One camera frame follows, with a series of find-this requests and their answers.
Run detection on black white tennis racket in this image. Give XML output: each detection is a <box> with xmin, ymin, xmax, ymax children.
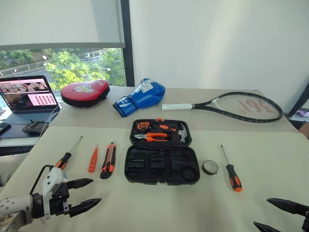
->
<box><xmin>161</xmin><ymin>91</ymin><xmax>284</xmax><ymax>124</ymax></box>

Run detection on long thin-shaft screwdriver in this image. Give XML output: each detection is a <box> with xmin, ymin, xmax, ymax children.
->
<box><xmin>55</xmin><ymin>135</ymin><xmax>84</xmax><ymax>171</ymax></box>

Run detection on red boxing focus pad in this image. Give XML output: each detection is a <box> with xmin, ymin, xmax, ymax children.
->
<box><xmin>60</xmin><ymin>79</ymin><xmax>111</xmax><ymax>108</ymax></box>

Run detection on black metal frame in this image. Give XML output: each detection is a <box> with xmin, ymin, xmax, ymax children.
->
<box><xmin>287</xmin><ymin>82</ymin><xmax>309</xmax><ymax>119</ymax></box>

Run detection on open laptop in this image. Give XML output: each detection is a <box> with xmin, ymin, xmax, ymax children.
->
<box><xmin>0</xmin><ymin>75</ymin><xmax>61</xmax><ymax>126</ymax></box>

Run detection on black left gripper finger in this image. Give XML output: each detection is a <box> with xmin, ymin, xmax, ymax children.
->
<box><xmin>66</xmin><ymin>178</ymin><xmax>94</xmax><ymax>190</ymax></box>
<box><xmin>69</xmin><ymin>198</ymin><xmax>102</xmax><ymax>218</ymax></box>

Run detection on white roller blind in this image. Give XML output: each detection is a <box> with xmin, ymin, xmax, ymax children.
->
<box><xmin>0</xmin><ymin>0</ymin><xmax>126</xmax><ymax>52</ymax></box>

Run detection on orange black tape measure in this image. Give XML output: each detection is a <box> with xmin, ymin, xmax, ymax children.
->
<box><xmin>135</xmin><ymin>121</ymin><xmax>151</xmax><ymax>132</ymax></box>

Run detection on orange test pen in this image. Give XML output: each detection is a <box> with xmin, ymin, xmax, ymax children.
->
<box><xmin>87</xmin><ymin>144</ymin><xmax>99</xmax><ymax>173</ymax></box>

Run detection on orange handled pliers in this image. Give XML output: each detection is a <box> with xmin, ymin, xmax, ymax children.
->
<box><xmin>134</xmin><ymin>132</ymin><xmax>169</xmax><ymax>144</ymax></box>

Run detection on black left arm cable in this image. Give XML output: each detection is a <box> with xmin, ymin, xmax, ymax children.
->
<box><xmin>28</xmin><ymin>164</ymin><xmax>54</xmax><ymax>195</ymax></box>

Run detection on orange black utility knife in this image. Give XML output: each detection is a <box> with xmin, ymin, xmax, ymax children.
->
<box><xmin>99</xmin><ymin>142</ymin><xmax>117</xmax><ymax>180</ymax></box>

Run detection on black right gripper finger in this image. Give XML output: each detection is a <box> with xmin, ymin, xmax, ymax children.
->
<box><xmin>253</xmin><ymin>221</ymin><xmax>282</xmax><ymax>232</ymax></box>
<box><xmin>266</xmin><ymin>198</ymin><xmax>309</xmax><ymax>217</ymax></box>

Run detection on white cable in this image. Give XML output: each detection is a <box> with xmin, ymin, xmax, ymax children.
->
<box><xmin>39</xmin><ymin>104</ymin><xmax>61</xmax><ymax>139</ymax></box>

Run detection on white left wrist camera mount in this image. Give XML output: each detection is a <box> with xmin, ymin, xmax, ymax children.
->
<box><xmin>42</xmin><ymin>166</ymin><xmax>69</xmax><ymax>221</ymax></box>

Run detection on claw hammer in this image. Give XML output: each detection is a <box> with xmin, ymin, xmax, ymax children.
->
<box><xmin>154</xmin><ymin>123</ymin><xmax>189</xmax><ymax>145</ymax></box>

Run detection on black window frame post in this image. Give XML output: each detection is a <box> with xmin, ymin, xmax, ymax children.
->
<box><xmin>120</xmin><ymin>0</ymin><xmax>135</xmax><ymax>87</ymax></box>

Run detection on black electrical tape roll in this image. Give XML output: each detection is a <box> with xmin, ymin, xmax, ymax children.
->
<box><xmin>201</xmin><ymin>159</ymin><xmax>220</xmax><ymax>176</ymax></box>

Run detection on thick-handled orange black screwdriver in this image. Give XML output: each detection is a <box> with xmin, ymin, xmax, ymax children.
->
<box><xmin>220</xmin><ymin>144</ymin><xmax>243</xmax><ymax>193</ymax></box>

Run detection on blue boxing glove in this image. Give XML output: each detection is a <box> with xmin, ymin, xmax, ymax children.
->
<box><xmin>112</xmin><ymin>77</ymin><xmax>166</xmax><ymax>118</ymax></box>

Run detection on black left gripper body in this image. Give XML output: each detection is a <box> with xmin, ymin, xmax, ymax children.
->
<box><xmin>49</xmin><ymin>181</ymin><xmax>73</xmax><ymax>218</ymax></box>

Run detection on black handheld controller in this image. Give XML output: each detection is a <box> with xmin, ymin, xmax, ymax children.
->
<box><xmin>22</xmin><ymin>119</ymin><xmax>50</xmax><ymax>135</ymax></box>

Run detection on black tool case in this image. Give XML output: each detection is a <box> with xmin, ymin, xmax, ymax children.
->
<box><xmin>124</xmin><ymin>117</ymin><xmax>201</xmax><ymax>186</ymax></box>

